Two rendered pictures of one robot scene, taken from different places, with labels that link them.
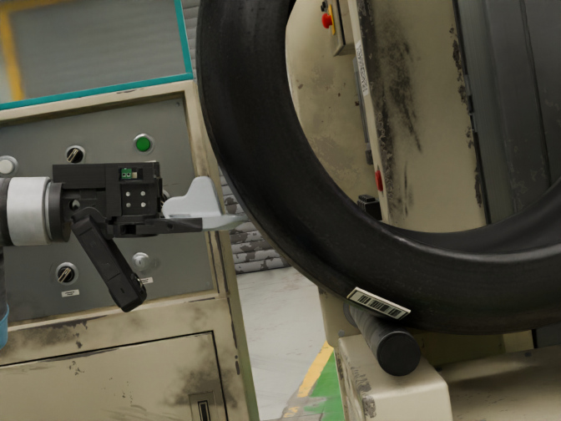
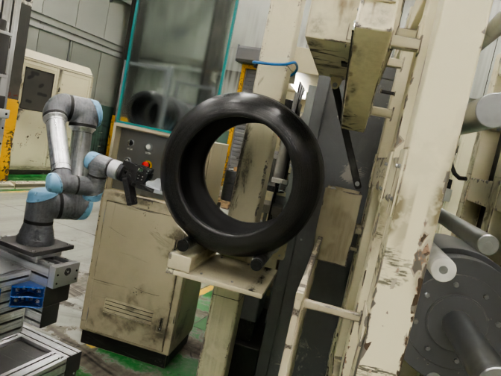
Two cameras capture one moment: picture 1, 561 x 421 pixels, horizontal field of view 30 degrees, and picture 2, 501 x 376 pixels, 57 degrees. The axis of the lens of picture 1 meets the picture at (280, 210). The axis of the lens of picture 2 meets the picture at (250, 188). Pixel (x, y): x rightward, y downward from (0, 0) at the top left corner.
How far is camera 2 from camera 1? 0.83 m
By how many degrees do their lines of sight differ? 12
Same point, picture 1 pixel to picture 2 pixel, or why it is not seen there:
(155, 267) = not seen: hidden behind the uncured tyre
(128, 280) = (130, 197)
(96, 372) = (150, 218)
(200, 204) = (156, 185)
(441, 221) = (242, 215)
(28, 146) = (157, 143)
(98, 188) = (133, 171)
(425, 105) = (250, 180)
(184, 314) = not seen: hidden behind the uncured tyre
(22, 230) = (109, 174)
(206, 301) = not seen: hidden behind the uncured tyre
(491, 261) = (212, 231)
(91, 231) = (126, 181)
